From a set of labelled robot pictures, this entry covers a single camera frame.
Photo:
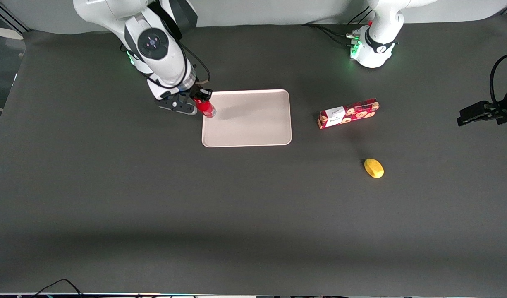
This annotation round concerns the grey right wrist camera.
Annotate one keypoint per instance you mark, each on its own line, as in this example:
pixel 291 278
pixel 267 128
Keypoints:
pixel 177 105

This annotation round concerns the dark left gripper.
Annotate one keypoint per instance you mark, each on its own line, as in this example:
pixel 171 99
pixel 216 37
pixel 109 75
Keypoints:
pixel 494 111

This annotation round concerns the yellow lemon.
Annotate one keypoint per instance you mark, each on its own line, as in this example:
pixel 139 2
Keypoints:
pixel 374 168

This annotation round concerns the white oval object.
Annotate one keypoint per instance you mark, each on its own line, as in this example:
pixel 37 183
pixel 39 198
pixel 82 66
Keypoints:
pixel 7 33

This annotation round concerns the red cookie box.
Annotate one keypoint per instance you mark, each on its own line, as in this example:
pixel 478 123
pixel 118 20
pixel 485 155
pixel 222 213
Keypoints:
pixel 352 112

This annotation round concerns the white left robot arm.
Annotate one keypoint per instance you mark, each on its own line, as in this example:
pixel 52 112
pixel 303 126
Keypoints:
pixel 377 45

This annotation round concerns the beige plastic tray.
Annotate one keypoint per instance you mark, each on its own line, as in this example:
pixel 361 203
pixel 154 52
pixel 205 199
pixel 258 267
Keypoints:
pixel 253 122

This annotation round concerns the dark grey table mat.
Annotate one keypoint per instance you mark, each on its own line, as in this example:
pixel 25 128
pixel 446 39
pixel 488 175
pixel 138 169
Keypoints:
pixel 253 227

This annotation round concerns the red coke bottle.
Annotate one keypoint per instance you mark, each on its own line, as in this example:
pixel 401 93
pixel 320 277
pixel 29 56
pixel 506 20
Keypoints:
pixel 206 108

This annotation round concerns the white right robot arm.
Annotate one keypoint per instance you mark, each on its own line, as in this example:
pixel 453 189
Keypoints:
pixel 154 41

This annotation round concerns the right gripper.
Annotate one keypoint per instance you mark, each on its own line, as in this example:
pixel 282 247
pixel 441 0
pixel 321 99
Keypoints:
pixel 199 93

